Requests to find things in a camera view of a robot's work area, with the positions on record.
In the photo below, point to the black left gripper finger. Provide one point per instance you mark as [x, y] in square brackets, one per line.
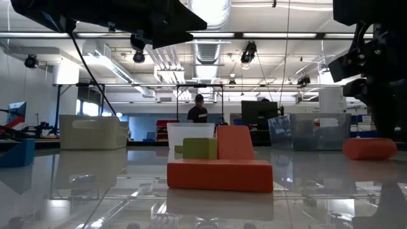
[175, 22]

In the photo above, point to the orange rounded block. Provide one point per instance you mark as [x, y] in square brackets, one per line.
[369, 149]

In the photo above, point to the small green block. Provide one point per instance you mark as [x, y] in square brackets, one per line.
[178, 149]

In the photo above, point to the green cube block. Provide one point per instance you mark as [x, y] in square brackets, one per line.
[200, 149]

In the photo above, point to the orange slanted block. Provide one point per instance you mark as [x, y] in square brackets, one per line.
[235, 143]

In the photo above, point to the blue angular block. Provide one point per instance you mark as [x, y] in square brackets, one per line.
[17, 156]

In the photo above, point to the red robot arm link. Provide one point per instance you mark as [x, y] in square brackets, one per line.
[16, 122]

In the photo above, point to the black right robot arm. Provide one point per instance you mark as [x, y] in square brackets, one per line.
[365, 11]

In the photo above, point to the background black robot arm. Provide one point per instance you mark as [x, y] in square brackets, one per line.
[38, 129]

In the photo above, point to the blue storage bins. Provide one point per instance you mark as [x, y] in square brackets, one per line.
[357, 133]

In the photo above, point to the white column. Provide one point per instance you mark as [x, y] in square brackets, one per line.
[332, 100]

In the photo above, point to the black overhead light bar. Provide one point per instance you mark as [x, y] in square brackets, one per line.
[237, 35]

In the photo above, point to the grey transparent bin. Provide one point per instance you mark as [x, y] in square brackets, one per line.
[318, 136]

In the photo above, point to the person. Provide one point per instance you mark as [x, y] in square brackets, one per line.
[197, 115]

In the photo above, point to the red storage shelf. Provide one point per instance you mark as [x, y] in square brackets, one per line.
[162, 123]

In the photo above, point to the translucent white bin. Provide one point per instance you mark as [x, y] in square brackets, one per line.
[190, 130]

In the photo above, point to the blue chair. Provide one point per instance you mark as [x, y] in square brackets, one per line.
[150, 136]

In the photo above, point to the black monitor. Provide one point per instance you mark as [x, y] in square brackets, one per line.
[259, 111]

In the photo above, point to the white opaque bin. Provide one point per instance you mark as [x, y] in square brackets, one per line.
[92, 136]

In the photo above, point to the small tilted monitor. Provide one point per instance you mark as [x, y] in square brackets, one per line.
[17, 109]

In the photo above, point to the long flat orange block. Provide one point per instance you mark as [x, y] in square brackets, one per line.
[219, 176]

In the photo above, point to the silver ceiling duct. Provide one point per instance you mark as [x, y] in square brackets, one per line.
[208, 51]

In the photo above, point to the black ceiling camera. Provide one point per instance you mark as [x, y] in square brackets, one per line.
[31, 61]
[139, 57]
[303, 81]
[248, 52]

